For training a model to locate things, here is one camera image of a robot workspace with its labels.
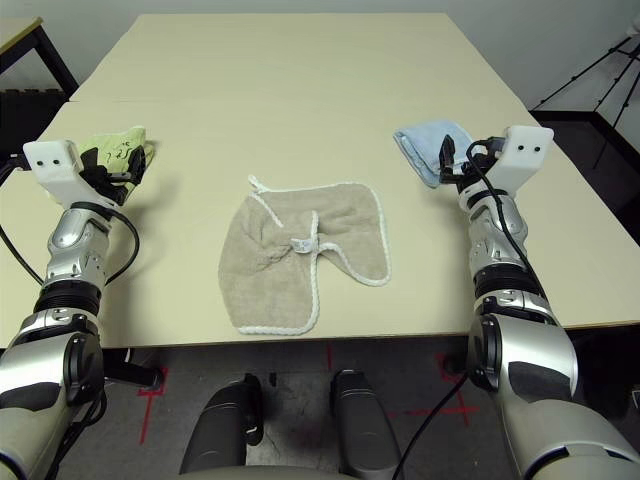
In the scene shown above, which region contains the light blue folded towel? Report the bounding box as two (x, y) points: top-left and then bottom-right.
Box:
(393, 117), (474, 189)

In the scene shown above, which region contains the beige towel with white trim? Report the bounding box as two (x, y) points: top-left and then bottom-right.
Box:
(217, 173), (391, 336)

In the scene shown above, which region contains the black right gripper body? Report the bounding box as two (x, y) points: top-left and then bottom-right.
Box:
(438, 148), (502, 195)

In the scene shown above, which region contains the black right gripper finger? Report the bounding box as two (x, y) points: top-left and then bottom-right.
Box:
(438, 133), (458, 173)

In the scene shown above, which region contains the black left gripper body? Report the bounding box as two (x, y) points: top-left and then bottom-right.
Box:
(84, 164), (141, 207)

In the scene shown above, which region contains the grey robot torso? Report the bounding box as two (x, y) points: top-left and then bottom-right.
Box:
(219, 467), (361, 480)

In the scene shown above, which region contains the green folded towel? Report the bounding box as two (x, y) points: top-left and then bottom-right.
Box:
(74, 124), (161, 206)

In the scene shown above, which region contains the grey right robot leg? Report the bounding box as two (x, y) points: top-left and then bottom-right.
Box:
(329, 368), (409, 480)

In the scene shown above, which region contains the side table with black frame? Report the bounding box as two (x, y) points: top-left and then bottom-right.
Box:
(0, 17), (81, 101)

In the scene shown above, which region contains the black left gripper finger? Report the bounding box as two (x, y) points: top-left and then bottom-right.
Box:
(127, 147), (147, 185)
(79, 147), (109, 175)

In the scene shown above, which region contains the black tripod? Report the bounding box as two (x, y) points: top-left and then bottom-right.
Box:
(529, 22), (640, 171)

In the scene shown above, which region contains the grey robot leg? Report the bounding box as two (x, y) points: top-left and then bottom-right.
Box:
(329, 368), (409, 480)
(179, 374), (266, 476)

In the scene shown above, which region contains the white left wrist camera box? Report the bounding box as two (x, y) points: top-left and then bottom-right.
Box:
(23, 139), (91, 209)

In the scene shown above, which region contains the black table foot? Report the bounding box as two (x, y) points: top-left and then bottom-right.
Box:
(102, 359), (169, 391)
(444, 352), (474, 376)

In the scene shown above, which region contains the grey left robot leg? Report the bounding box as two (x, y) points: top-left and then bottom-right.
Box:
(179, 374), (266, 476)

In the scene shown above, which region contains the black foam mat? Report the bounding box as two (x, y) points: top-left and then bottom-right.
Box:
(0, 87), (66, 146)

